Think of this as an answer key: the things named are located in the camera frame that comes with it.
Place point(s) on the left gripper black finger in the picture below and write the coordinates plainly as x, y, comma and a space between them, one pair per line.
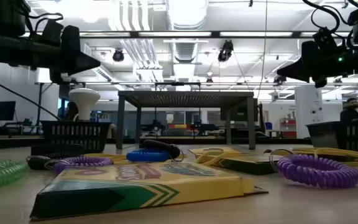
73, 56

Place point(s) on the white mushroom-shaped lamp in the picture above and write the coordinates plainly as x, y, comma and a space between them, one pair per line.
84, 99

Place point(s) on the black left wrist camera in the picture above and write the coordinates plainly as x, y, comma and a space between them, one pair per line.
52, 31

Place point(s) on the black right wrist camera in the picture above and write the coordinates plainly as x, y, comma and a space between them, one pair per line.
328, 40

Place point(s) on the black ceiling spotlight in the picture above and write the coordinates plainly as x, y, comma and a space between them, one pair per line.
118, 56
225, 51
280, 80

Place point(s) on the dark computer monitor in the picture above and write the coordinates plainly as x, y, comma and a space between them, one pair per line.
3, 110

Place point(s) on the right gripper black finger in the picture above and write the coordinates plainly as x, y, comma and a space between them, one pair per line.
304, 67

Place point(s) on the red storage shelf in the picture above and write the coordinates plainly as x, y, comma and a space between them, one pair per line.
288, 127

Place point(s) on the blue glowing display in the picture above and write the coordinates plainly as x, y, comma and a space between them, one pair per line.
61, 109

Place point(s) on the person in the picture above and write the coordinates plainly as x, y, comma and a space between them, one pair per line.
71, 112
351, 113

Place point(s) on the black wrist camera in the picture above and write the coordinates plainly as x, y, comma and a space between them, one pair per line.
328, 40
52, 31

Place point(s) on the yellow green crayon box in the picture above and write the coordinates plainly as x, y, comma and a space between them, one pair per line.
337, 157
247, 166
166, 186

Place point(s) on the blue bin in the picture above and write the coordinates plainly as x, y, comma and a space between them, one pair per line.
269, 125

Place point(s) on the red and yellow bar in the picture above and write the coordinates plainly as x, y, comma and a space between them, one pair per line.
180, 126

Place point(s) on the black overhead frame bar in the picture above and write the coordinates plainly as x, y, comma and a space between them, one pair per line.
216, 34

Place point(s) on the black slotted plastic basket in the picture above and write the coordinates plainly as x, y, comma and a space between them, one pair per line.
353, 137
73, 137

